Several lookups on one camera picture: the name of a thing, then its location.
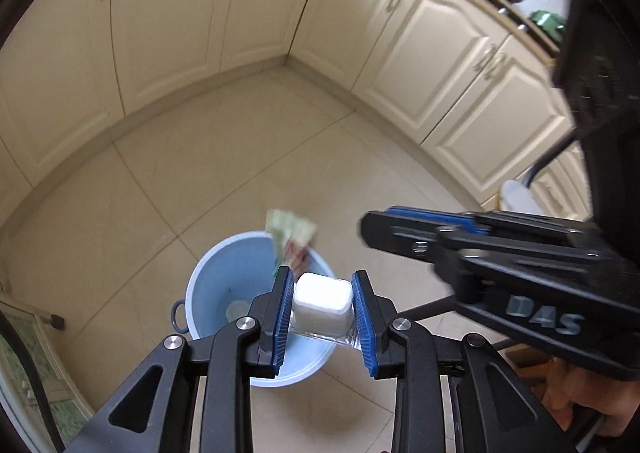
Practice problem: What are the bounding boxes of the round white marble table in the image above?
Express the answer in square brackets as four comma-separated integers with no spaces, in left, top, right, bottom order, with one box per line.
[397,179,546,326]

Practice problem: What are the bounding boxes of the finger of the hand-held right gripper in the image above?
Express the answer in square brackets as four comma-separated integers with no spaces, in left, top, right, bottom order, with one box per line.
[361,212,453,263]
[387,206,596,236]

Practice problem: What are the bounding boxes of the person's right hand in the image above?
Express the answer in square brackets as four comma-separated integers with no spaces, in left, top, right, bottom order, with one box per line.
[542,363,638,434]

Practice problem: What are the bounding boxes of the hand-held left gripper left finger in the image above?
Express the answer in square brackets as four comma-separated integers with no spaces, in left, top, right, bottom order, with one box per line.
[65,265,296,453]

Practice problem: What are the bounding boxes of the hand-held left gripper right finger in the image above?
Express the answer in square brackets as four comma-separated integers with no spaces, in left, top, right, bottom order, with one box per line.
[350,270,576,453]

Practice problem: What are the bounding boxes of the blue plastic bucket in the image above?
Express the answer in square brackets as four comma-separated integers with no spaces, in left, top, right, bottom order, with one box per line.
[172,231,341,388]

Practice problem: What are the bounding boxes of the green electric cooker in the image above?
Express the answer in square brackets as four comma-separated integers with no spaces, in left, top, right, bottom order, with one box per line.
[530,9,568,41]

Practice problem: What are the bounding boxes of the white plastic container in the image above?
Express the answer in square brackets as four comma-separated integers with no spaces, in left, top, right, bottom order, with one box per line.
[290,273,358,349]

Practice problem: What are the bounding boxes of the grey rod with dark tip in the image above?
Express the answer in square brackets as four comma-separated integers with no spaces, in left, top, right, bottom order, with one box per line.
[0,295,66,331]

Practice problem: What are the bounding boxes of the green patterned cloth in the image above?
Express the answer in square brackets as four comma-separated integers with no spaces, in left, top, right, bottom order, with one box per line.
[0,313,96,453]

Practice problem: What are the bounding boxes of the green wrapper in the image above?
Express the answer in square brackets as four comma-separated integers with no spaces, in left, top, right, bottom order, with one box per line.
[265,209,319,276]

